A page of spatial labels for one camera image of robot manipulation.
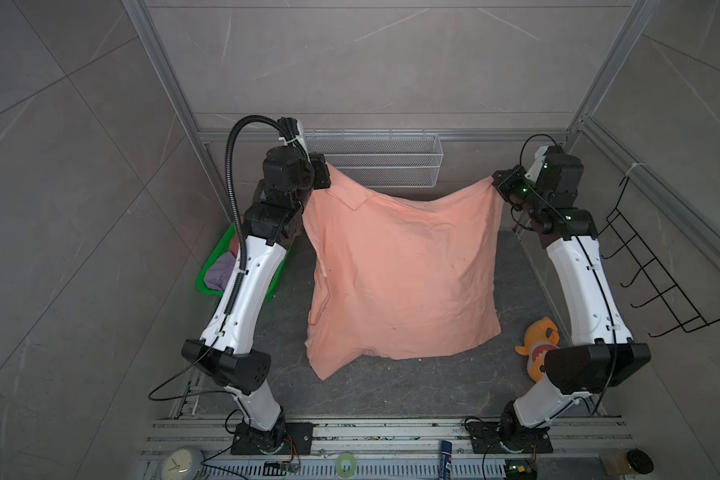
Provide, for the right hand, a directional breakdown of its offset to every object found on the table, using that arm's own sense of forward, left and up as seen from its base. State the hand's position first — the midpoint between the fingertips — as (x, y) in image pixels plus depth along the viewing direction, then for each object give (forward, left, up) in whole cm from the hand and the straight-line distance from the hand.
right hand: (493, 168), depth 71 cm
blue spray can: (-52, +13, -44) cm, 70 cm away
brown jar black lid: (-57, -24, -40) cm, 73 cm away
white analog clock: (-54, +75, -40) cm, 101 cm away
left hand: (-2, +42, +8) cm, 43 cm away
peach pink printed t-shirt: (-17, +23, -22) cm, 36 cm away
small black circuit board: (-55, +55, -47) cm, 91 cm away
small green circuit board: (-57, -4, -46) cm, 73 cm away
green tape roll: (-55, +38, -45) cm, 80 cm away
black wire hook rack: (-30, -33, -15) cm, 47 cm away
